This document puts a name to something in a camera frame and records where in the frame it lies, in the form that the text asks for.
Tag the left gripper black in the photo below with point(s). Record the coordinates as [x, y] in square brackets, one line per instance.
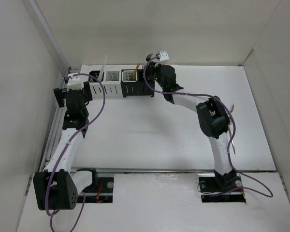
[85, 93]

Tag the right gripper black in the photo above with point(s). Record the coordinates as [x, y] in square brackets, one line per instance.
[151, 67]

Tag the white chopstick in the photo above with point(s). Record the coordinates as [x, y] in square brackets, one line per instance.
[102, 68]

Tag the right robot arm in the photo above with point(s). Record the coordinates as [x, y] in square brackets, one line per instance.
[213, 116]

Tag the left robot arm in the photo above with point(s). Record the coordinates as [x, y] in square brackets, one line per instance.
[55, 188]

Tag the black utensil holder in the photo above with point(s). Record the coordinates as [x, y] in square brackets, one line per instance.
[138, 88]

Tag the black insert cup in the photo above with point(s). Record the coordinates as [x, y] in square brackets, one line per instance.
[95, 75]

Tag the white insert cup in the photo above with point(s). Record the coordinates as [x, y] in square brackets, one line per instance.
[129, 76]

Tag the white utensil holder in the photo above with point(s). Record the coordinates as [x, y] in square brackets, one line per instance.
[111, 84]

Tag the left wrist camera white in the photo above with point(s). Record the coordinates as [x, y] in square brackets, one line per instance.
[73, 82]

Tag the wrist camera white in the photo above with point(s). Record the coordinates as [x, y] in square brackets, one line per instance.
[161, 58]
[73, 82]

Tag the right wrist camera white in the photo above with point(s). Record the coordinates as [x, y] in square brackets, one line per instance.
[161, 58]

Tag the aluminium rail left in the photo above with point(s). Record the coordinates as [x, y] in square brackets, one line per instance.
[53, 128]

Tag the aluminium rail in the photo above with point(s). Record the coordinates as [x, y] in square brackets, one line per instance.
[149, 171]
[53, 128]

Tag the aluminium rail front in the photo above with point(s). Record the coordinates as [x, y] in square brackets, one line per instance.
[149, 171]

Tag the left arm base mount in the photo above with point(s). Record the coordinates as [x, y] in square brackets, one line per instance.
[102, 191]

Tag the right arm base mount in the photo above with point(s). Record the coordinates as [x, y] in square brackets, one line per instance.
[211, 192]

